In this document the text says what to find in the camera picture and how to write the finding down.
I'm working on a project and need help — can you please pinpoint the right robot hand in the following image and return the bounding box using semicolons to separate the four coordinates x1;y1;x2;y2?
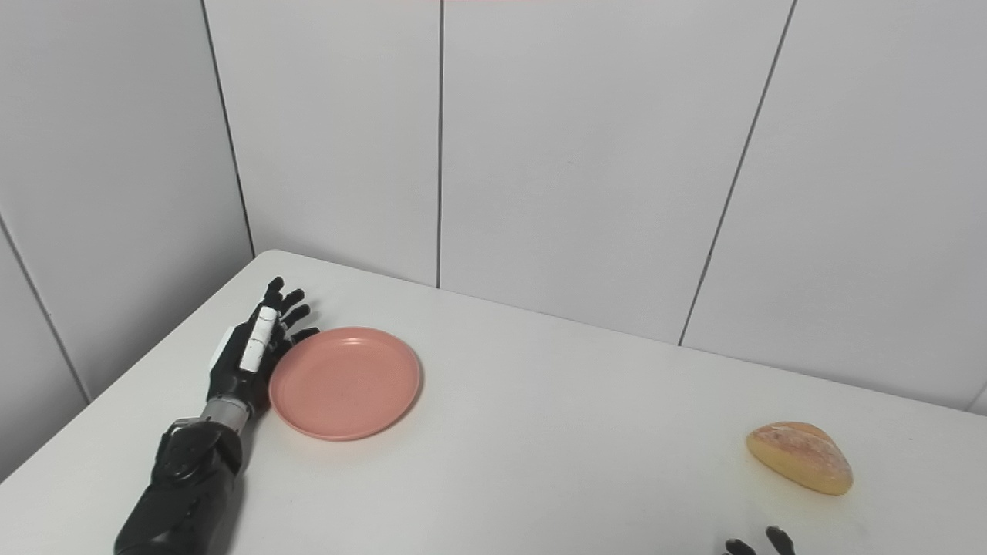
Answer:
723;526;797;555

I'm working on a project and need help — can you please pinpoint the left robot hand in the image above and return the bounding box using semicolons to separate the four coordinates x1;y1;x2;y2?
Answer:
204;277;320;421

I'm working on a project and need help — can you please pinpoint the pink plate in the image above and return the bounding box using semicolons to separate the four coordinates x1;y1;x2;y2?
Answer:
268;327;423;442

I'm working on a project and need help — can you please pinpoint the bread roll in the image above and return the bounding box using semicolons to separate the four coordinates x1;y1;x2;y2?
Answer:
746;421;854;496

